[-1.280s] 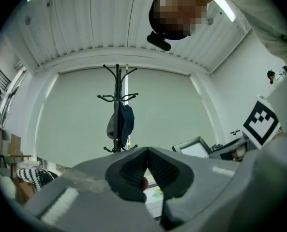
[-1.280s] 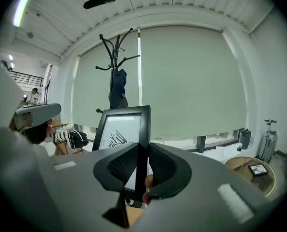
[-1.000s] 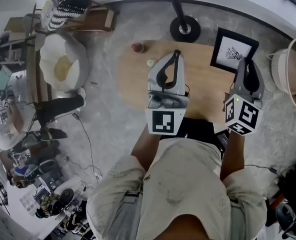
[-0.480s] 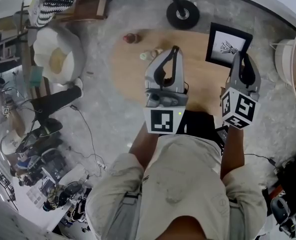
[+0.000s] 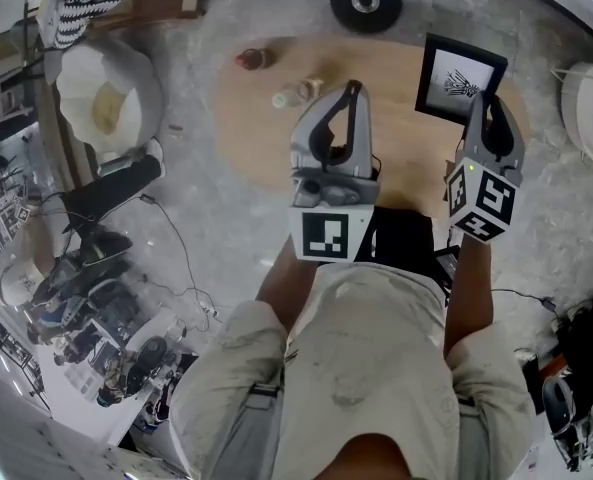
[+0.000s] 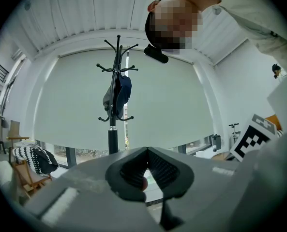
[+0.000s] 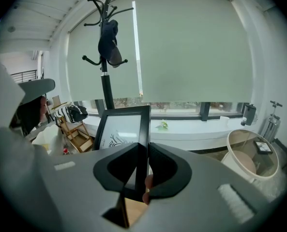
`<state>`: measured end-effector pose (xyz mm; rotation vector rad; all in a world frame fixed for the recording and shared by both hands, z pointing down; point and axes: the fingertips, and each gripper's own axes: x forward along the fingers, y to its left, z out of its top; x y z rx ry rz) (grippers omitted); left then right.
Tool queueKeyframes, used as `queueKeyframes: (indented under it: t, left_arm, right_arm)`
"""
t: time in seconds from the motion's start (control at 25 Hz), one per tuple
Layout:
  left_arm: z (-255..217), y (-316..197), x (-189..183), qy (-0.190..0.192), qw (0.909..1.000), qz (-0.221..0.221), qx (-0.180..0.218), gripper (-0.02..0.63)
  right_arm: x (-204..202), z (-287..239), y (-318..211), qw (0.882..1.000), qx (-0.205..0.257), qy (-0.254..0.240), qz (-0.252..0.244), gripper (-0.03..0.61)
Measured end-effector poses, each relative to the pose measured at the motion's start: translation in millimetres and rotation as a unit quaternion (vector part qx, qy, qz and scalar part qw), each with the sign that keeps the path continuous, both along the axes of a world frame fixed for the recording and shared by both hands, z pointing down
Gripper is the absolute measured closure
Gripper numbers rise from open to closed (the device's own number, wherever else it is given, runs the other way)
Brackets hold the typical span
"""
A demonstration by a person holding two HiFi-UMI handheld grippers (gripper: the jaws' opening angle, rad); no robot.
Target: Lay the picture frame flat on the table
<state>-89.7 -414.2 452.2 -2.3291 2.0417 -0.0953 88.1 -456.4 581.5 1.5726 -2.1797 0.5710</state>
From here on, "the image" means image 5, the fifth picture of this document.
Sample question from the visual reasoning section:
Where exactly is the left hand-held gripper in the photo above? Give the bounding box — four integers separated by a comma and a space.
288, 81, 381, 264

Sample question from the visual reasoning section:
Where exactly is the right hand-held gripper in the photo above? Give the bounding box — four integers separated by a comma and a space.
443, 91, 528, 243

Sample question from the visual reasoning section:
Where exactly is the black framed picture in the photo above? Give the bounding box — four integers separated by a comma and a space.
414, 32, 509, 129

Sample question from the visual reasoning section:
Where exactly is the person's right forearm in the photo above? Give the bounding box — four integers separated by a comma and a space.
443, 232, 495, 359

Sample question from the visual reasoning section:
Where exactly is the person's left forearm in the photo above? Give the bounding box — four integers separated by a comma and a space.
254, 247, 322, 344

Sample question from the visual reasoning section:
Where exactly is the wooden coffee table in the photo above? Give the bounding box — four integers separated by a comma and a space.
210, 35, 532, 219

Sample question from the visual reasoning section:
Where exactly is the clear water bottle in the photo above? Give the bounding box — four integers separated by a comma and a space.
270, 77, 326, 109

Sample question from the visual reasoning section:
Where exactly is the round white side table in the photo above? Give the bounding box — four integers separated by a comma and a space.
550, 55, 593, 197

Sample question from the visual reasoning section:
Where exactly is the person's black trouser leg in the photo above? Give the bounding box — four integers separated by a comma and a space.
358, 206, 437, 282

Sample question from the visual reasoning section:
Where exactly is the black floor lamp stand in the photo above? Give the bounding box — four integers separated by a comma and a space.
329, 0, 404, 35

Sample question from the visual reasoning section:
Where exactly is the black belt-worn device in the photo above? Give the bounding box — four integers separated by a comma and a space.
433, 247, 461, 309

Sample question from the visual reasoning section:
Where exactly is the white round armchair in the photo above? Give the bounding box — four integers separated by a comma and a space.
55, 37, 167, 162

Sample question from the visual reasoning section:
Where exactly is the person's white t-shirt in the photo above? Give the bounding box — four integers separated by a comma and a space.
168, 260, 536, 480

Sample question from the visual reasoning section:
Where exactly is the black and white striped cushion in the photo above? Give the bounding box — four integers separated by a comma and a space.
50, 0, 130, 49

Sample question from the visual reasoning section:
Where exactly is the black power cable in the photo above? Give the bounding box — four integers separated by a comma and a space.
490, 287, 560, 314

